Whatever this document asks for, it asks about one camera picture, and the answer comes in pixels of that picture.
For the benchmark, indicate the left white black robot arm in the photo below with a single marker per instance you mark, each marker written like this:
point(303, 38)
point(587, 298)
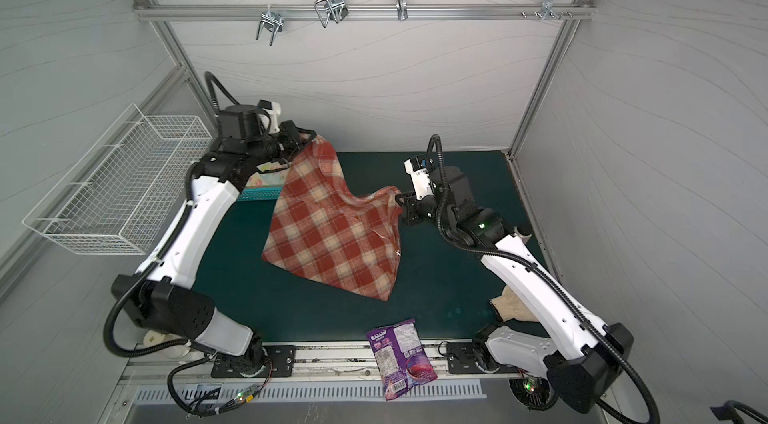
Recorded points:
point(160, 295)

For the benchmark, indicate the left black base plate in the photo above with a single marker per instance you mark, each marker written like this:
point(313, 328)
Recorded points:
point(279, 361)

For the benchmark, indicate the purple snack bag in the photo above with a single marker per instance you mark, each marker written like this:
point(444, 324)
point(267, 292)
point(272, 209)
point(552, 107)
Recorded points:
point(400, 358)

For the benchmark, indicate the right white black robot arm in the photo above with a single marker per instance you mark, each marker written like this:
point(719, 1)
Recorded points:
point(580, 356)

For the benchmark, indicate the teal plastic basket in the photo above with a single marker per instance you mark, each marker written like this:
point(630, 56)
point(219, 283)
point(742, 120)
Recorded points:
point(259, 194)

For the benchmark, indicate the left metal hook clamp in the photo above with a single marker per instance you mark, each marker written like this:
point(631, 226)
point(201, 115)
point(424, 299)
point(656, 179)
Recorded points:
point(270, 24)

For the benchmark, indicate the red plaid skirt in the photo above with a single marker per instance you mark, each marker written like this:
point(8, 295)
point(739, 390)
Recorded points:
point(322, 232)

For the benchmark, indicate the right metal bracket clamp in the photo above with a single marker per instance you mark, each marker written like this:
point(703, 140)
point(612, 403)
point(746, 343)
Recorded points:
point(547, 11)

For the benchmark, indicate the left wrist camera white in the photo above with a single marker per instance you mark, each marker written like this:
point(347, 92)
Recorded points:
point(269, 116)

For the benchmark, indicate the middle metal hook clamp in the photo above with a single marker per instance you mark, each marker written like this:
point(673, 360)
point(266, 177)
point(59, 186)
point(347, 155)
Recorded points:
point(330, 11)

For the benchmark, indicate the metal hook clamp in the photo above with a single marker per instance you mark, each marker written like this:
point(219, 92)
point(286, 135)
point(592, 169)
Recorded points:
point(330, 11)
point(270, 24)

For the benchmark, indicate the horizontal aluminium rail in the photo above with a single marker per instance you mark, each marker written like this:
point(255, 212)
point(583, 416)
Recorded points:
point(357, 12)

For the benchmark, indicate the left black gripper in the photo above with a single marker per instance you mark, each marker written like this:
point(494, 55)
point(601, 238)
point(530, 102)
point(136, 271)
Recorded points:
point(288, 132)

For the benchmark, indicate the white wire basket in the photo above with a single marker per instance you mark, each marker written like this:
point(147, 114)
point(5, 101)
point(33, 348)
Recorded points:
point(115, 199)

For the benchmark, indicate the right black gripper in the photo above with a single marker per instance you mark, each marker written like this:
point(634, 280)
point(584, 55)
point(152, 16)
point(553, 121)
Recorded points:
point(417, 205)

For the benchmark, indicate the small metal hook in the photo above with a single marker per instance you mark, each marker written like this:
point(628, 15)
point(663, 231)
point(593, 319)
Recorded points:
point(401, 10)

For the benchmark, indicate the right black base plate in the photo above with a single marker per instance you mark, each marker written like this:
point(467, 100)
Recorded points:
point(464, 358)

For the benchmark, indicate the floral yellow skirt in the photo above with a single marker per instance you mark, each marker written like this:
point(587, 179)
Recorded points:
point(269, 175)

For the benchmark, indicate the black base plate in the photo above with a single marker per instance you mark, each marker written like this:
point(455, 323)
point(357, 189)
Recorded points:
point(279, 361)
point(464, 358)

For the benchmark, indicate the beige work glove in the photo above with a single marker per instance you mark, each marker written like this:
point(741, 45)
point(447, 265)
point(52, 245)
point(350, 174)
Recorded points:
point(509, 306)

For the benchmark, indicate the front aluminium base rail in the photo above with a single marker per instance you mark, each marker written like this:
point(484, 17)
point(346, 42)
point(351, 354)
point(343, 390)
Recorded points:
point(313, 361)

